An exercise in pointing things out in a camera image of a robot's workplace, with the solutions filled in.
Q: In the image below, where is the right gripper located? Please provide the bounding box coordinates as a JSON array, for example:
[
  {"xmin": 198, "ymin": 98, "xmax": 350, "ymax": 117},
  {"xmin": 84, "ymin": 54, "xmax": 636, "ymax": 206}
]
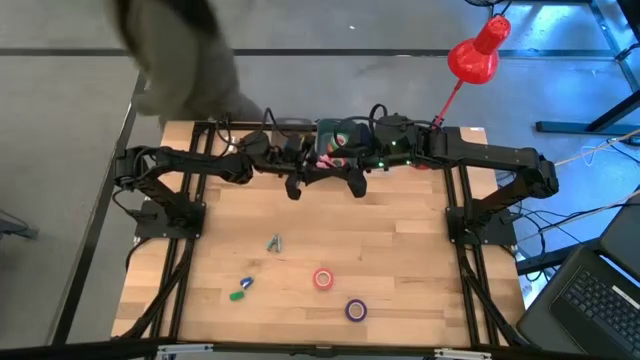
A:
[{"xmin": 324, "ymin": 119, "xmax": 384, "ymax": 200}]

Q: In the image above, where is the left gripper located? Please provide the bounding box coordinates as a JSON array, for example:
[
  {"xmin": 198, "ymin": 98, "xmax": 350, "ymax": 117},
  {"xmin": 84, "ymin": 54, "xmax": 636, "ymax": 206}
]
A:
[{"xmin": 272, "ymin": 133, "xmax": 326, "ymax": 202}]

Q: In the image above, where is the pink tape roll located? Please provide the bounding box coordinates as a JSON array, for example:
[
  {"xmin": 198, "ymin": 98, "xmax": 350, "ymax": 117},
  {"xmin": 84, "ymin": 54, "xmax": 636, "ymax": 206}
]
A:
[{"xmin": 312, "ymin": 268, "xmax": 335, "ymax": 292}]

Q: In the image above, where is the purple tape roll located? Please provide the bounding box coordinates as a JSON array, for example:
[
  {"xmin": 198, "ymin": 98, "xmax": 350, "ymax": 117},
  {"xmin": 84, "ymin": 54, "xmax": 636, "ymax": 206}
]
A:
[{"xmin": 344, "ymin": 298, "xmax": 369, "ymax": 324}]

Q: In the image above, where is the teal plastic bin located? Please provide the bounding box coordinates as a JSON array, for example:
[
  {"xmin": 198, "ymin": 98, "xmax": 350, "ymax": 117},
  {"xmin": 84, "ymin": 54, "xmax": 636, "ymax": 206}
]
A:
[{"xmin": 314, "ymin": 117, "xmax": 361, "ymax": 174}]

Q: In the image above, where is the smoky grey plastic bin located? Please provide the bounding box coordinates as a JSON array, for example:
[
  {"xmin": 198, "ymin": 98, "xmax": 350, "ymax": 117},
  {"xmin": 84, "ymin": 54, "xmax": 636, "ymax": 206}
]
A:
[{"xmin": 272, "ymin": 117, "xmax": 314, "ymax": 132}]

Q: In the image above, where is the person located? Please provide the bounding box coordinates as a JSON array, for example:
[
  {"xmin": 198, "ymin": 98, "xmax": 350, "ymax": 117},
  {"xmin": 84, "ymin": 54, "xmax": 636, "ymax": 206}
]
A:
[{"xmin": 104, "ymin": 0, "xmax": 266, "ymax": 129}]

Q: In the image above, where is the red desk lamp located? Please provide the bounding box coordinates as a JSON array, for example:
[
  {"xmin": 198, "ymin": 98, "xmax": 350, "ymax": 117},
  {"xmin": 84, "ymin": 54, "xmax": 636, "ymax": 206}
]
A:
[{"xmin": 413, "ymin": 14, "xmax": 512, "ymax": 172}]

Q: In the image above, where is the black desk crossbar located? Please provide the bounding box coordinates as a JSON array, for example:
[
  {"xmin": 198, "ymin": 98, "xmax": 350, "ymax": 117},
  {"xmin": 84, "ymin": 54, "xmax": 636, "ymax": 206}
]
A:
[{"xmin": 516, "ymin": 238, "xmax": 604, "ymax": 277}]

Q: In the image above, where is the black open laptop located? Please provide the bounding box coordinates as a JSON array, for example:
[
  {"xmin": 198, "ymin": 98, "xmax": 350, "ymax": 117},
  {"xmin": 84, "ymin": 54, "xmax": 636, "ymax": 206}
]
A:
[{"xmin": 516, "ymin": 244, "xmax": 640, "ymax": 359}]

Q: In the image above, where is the grey floor stand foot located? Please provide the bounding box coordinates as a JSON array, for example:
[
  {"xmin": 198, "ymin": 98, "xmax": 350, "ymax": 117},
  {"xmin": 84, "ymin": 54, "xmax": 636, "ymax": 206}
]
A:
[{"xmin": 0, "ymin": 209, "xmax": 40, "ymax": 241}]

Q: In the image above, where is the black aluminium table frame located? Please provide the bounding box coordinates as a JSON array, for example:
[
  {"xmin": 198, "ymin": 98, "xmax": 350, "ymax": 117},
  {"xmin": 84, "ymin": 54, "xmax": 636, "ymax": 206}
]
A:
[{"xmin": 112, "ymin": 110, "xmax": 539, "ymax": 360}]

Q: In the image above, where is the silver metal bracket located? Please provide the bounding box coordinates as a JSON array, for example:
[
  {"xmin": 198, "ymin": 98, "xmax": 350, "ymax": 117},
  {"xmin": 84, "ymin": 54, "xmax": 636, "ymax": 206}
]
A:
[
  {"xmin": 432, "ymin": 347, "xmax": 494, "ymax": 359},
  {"xmin": 156, "ymin": 343, "xmax": 215, "ymax": 355}
]

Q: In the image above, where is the black desk frame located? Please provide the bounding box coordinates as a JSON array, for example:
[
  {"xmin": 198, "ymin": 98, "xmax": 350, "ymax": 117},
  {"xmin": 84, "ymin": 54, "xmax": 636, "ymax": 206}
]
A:
[{"xmin": 535, "ymin": 0, "xmax": 640, "ymax": 136}]

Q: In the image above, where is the yellow extension cable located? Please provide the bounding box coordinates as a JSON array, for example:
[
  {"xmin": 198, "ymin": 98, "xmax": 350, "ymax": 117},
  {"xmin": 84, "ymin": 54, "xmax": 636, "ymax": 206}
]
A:
[{"xmin": 554, "ymin": 127, "xmax": 640, "ymax": 169}]

